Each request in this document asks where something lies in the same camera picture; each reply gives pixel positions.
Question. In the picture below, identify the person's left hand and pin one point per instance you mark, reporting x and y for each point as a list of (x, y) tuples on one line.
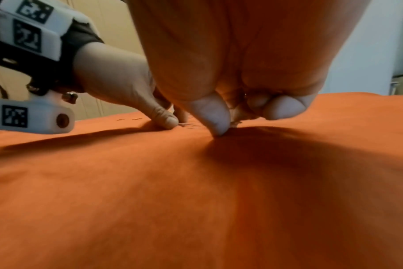
[(118, 76)]

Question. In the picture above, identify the person's right hand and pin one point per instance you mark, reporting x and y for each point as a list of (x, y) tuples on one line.
[(221, 47)]

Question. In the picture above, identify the orange cloth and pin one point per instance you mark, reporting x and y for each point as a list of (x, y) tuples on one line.
[(175, 199)]

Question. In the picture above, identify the white wrist-mounted camera with markers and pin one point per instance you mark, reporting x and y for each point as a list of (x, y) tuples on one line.
[(28, 39)]

